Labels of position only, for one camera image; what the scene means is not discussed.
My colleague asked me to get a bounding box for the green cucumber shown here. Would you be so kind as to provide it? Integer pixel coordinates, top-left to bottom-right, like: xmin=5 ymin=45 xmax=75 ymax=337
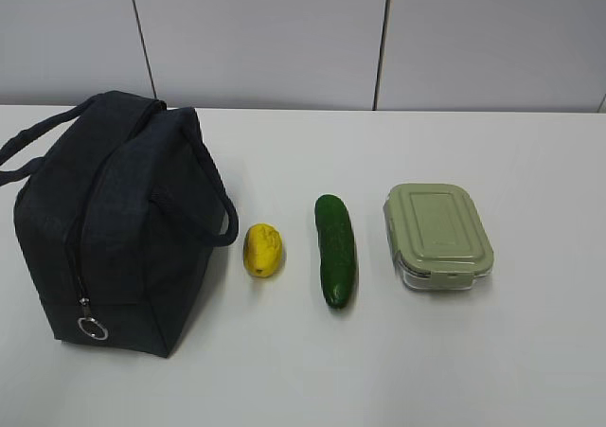
xmin=314 ymin=194 xmax=358 ymax=310

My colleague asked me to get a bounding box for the yellow lemon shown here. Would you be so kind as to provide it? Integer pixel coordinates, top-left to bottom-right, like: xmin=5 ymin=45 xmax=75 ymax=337
xmin=243 ymin=223 xmax=283 ymax=278

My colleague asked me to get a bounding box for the green lidded glass container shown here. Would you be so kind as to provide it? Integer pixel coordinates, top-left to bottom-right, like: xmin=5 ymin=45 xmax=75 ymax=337
xmin=383 ymin=183 xmax=494 ymax=292

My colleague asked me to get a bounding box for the dark navy lunch bag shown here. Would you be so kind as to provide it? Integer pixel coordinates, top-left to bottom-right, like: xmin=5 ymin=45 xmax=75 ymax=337
xmin=1 ymin=91 xmax=239 ymax=358

